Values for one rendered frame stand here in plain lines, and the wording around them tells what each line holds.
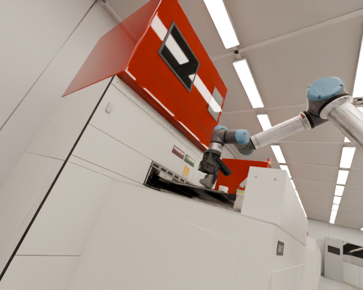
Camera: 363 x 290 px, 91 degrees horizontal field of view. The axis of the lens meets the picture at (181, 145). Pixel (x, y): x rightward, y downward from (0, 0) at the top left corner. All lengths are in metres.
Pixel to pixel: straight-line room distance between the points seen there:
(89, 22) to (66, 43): 0.42
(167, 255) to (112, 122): 0.54
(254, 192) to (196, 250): 0.21
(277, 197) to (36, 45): 2.34
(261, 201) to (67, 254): 0.68
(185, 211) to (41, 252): 0.50
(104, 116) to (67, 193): 0.32
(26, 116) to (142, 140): 1.51
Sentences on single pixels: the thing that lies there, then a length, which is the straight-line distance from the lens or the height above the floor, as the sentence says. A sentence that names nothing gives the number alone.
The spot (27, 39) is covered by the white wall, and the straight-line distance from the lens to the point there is 2.41.
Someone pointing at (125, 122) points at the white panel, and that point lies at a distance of 0.84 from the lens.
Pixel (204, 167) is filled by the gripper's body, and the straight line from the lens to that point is 0.88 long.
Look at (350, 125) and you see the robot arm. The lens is 0.86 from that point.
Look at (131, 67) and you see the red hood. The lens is 0.86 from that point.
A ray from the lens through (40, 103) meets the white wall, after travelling 2.27.
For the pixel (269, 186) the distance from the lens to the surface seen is 0.53.
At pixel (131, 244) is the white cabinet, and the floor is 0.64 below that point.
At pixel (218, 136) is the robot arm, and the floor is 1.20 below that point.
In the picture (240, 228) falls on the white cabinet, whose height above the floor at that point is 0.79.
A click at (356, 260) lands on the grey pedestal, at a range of 0.84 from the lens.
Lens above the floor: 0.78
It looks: 19 degrees up
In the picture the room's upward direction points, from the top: 19 degrees clockwise
